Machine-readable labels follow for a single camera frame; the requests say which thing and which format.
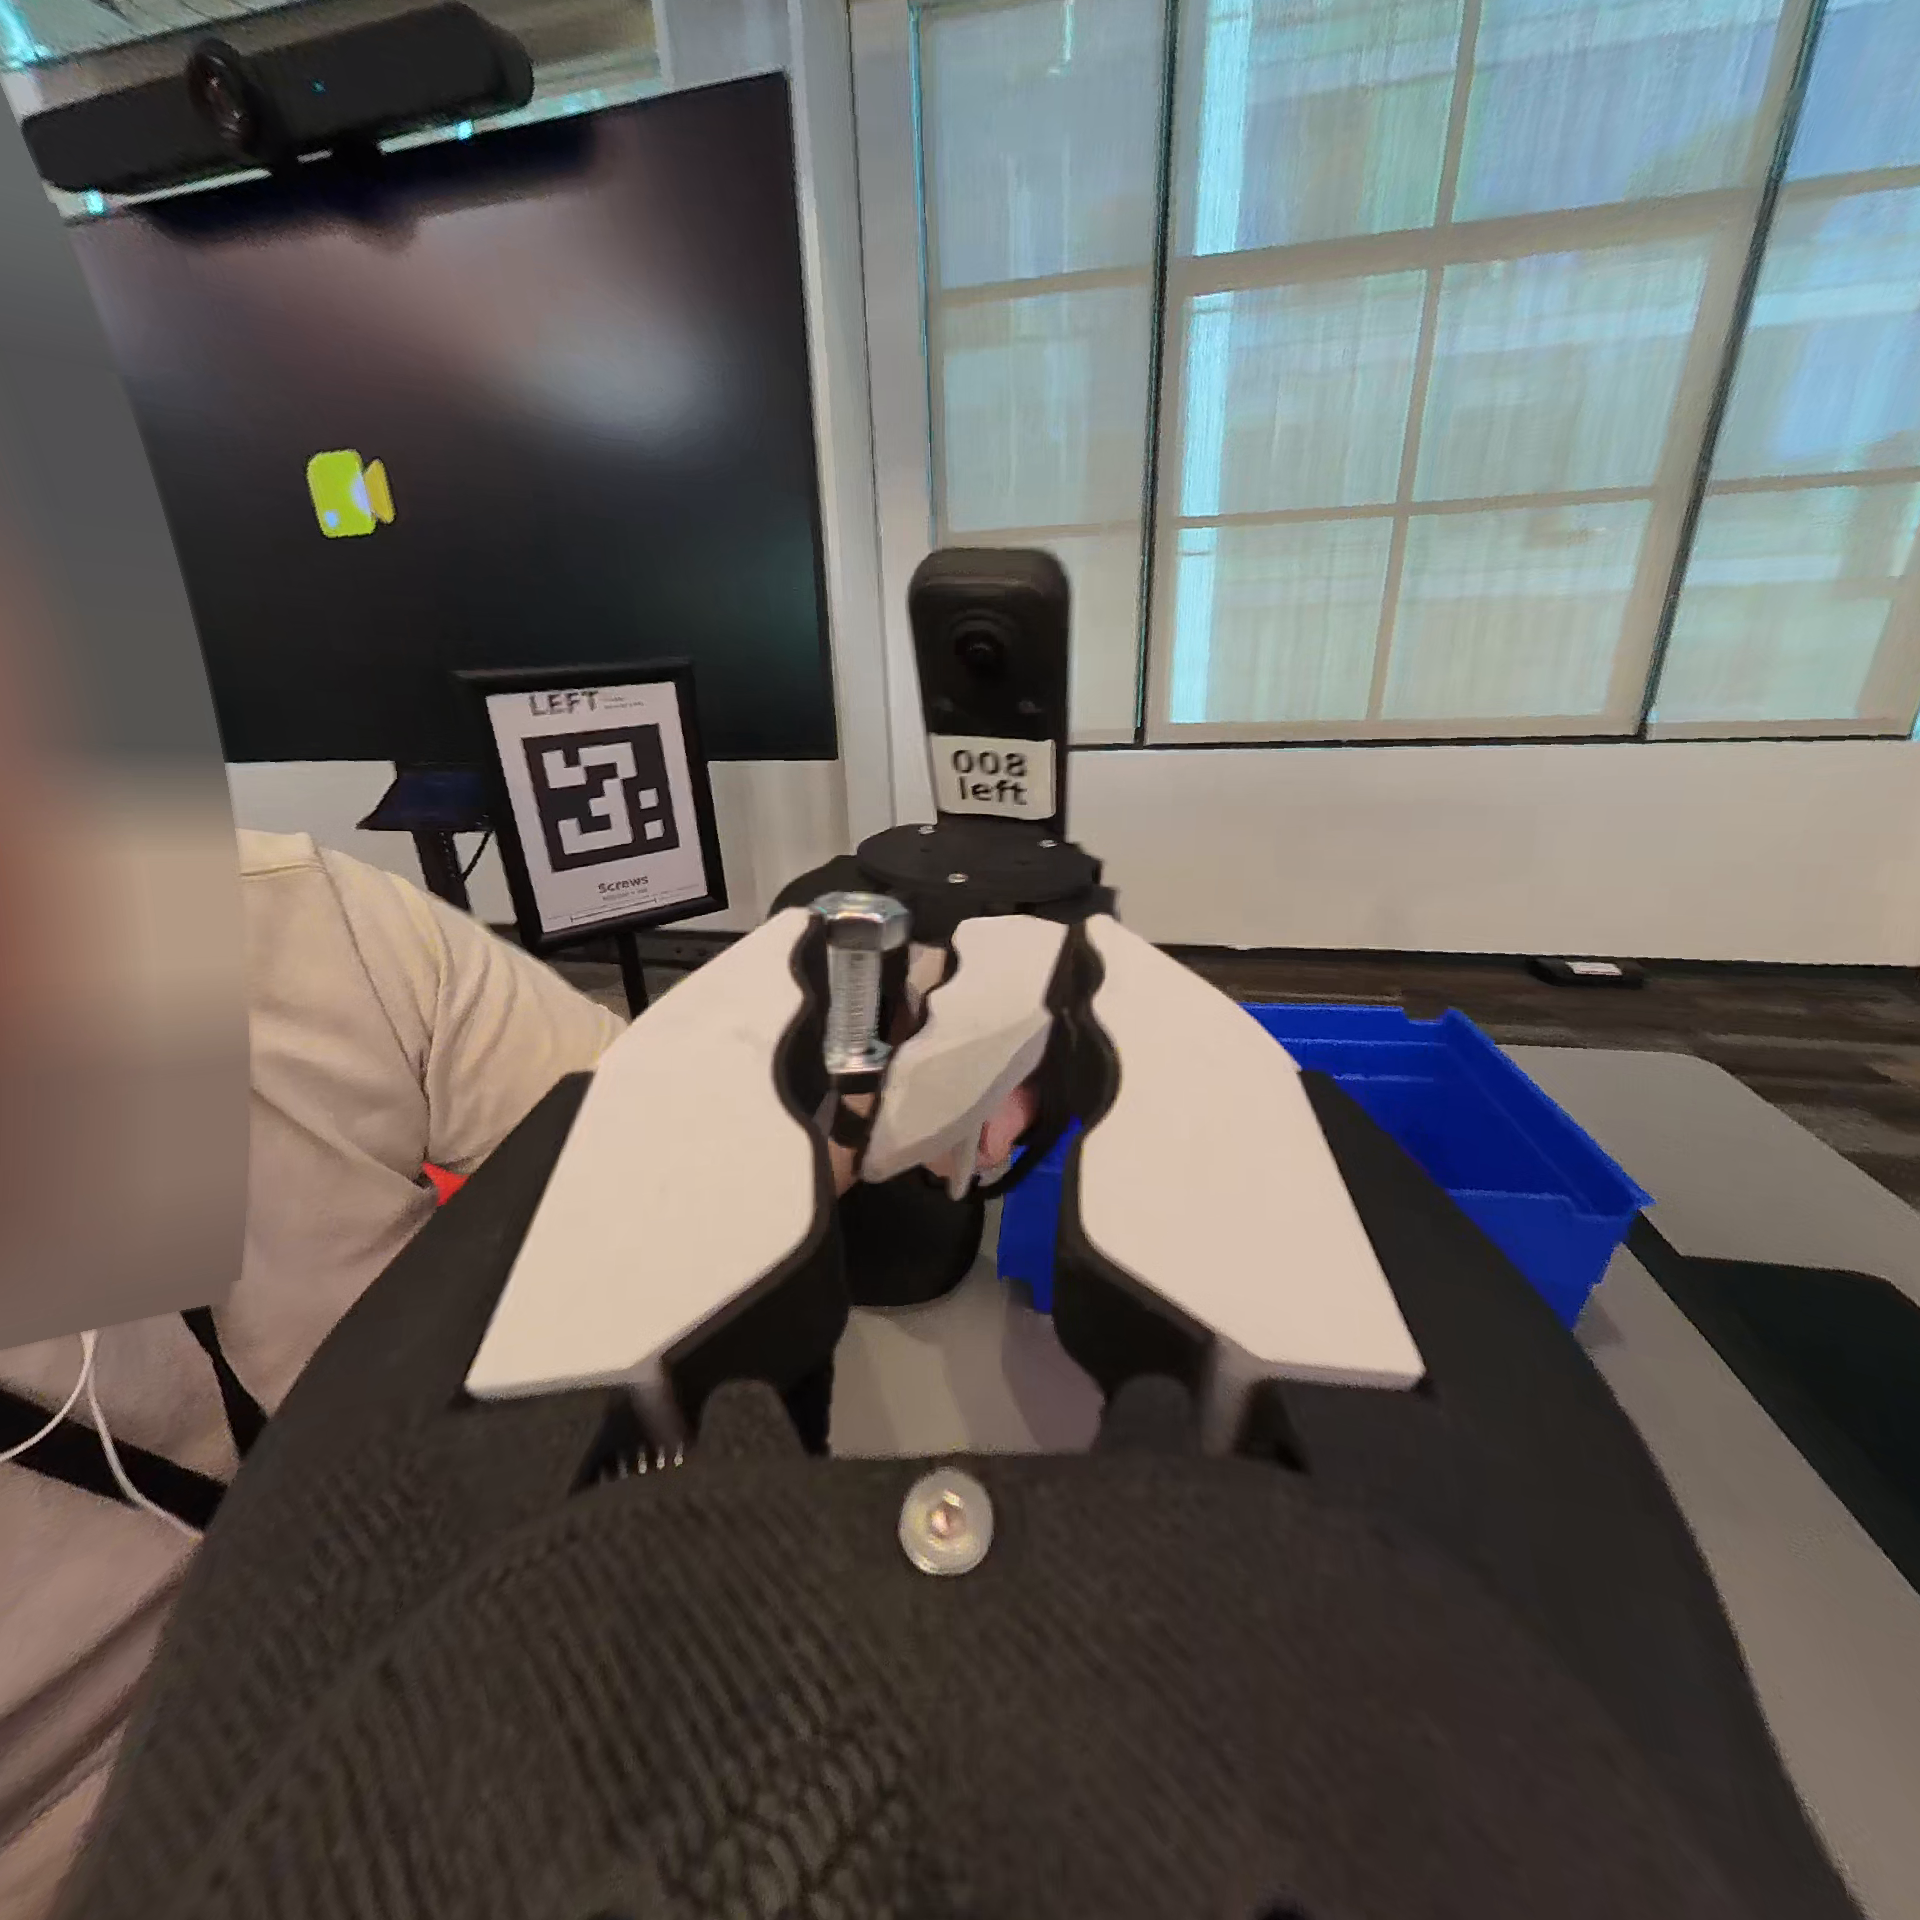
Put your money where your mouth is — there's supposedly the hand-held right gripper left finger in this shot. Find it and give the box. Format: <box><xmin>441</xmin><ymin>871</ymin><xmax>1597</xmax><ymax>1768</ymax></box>
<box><xmin>463</xmin><ymin>902</ymin><xmax>842</xmax><ymax>1404</ymax></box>

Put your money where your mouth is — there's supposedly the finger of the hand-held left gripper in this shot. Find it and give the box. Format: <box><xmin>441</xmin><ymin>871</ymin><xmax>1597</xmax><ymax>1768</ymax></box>
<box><xmin>862</xmin><ymin>914</ymin><xmax>1070</xmax><ymax>1203</ymax></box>

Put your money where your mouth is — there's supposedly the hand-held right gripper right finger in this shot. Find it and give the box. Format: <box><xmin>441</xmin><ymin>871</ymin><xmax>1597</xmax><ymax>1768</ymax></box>
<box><xmin>1049</xmin><ymin>913</ymin><xmax>1427</xmax><ymax>1393</ymax></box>

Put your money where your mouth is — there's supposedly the silver hex bolt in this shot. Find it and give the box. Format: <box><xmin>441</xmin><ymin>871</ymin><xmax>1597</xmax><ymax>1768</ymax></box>
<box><xmin>822</xmin><ymin>951</ymin><xmax>892</xmax><ymax>1087</ymax></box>

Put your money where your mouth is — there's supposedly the blue plastic bin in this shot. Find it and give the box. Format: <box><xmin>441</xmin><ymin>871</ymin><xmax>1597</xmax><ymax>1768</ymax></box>
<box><xmin>997</xmin><ymin>1001</ymin><xmax>1657</xmax><ymax>1331</ymax></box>

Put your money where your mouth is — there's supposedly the black elbow rest pad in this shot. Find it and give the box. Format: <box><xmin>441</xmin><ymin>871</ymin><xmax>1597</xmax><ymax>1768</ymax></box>
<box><xmin>839</xmin><ymin>1171</ymin><xmax>989</xmax><ymax>1305</ymax></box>

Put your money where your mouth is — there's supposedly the person's left hand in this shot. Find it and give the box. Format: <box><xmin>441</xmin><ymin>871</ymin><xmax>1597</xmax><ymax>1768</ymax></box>
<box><xmin>972</xmin><ymin>1079</ymin><xmax>1046</xmax><ymax>1183</ymax></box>

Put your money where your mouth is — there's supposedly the black framed marker sign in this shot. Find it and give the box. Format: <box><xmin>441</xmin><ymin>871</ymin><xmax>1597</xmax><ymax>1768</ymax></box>
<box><xmin>455</xmin><ymin>656</ymin><xmax>734</xmax><ymax>1017</ymax></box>

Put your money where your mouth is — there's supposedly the large grid window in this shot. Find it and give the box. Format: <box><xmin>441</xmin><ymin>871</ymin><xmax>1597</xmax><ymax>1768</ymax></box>
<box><xmin>911</xmin><ymin>0</ymin><xmax>1920</xmax><ymax>750</ymax></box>

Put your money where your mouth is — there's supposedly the black webcam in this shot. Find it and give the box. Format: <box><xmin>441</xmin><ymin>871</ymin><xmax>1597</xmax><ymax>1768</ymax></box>
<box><xmin>21</xmin><ymin>0</ymin><xmax>539</xmax><ymax>196</ymax></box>

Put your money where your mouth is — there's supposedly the black wall screen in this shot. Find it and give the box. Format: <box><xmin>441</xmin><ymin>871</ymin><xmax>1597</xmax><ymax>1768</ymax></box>
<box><xmin>66</xmin><ymin>67</ymin><xmax>842</xmax><ymax>771</ymax></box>

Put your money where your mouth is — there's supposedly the white cable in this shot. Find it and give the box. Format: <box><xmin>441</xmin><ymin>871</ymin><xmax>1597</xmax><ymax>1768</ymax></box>
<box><xmin>0</xmin><ymin>1329</ymin><xmax>207</xmax><ymax>1543</ymax></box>

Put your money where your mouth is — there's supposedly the black lanyard strap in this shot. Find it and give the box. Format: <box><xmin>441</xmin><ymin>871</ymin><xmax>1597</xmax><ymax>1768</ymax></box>
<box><xmin>0</xmin><ymin>1304</ymin><xmax>275</xmax><ymax>1536</ymax></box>

